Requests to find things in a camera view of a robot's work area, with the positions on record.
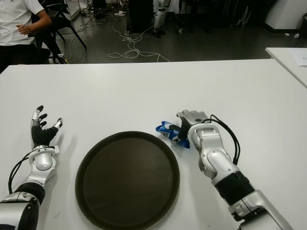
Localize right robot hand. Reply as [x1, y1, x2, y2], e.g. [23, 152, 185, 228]
[170, 109, 209, 145]

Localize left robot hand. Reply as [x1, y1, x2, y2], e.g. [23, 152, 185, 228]
[30, 104, 64, 148]

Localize blue Oreo cookie pack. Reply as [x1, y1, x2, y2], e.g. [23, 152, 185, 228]
[155, 121, 191, 150]

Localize round dark brown tray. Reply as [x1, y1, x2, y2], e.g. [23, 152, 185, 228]
[75, 131, 180, 230]

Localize silver humanoid robot legs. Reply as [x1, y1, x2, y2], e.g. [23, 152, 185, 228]
[153, 0, 171, 38]

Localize white side table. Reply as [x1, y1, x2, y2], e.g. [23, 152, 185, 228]
[265, 47, 307, 88]

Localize black cabinet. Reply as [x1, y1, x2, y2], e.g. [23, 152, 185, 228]
[129, 0, 154, 33]

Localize black chair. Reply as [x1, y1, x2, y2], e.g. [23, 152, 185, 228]
[31, 0, 88, 65]

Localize seated person white shirt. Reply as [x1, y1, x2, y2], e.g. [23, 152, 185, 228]
[0, 0, 52, 74]

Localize white paper sheet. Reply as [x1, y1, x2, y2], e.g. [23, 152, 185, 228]
[291, 49, 307, 67]

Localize white counter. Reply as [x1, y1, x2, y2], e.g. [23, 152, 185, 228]
[263, 0, 307, 32]

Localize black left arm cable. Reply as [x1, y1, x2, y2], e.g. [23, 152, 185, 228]
[7, 152, 36, 195]

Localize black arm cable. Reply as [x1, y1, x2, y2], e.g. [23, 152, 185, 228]
[203, 115, 241, 166]
[7, 152, 36, 195]

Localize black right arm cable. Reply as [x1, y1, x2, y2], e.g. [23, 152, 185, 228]
[203, 115, 241, 166]

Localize white floor cable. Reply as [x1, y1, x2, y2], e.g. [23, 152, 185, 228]
[107, 9, 171, 62]

